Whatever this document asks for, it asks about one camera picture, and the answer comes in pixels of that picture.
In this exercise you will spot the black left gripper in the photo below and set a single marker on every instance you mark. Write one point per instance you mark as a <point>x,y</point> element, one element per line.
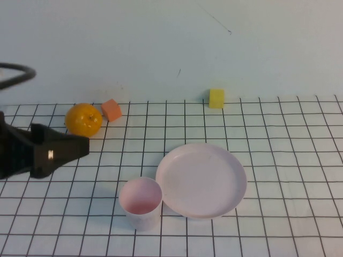
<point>16,152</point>

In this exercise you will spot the pink round plate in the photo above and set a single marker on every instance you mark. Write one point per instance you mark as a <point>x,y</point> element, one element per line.
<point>201,182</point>

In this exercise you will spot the yellow foam cube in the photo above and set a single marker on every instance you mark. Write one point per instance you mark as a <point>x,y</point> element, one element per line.
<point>216,99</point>

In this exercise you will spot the orange citrus fruit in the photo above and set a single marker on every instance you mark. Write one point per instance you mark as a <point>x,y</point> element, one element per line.
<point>83,120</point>

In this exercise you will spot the orange foam cube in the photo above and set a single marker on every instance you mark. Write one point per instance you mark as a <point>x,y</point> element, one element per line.
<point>112,110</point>

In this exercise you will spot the white black-grid table mat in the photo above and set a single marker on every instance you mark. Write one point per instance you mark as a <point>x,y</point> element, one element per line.
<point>80,203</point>

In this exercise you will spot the pink plastic cup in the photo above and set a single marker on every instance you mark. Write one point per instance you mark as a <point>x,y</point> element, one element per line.
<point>140,214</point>

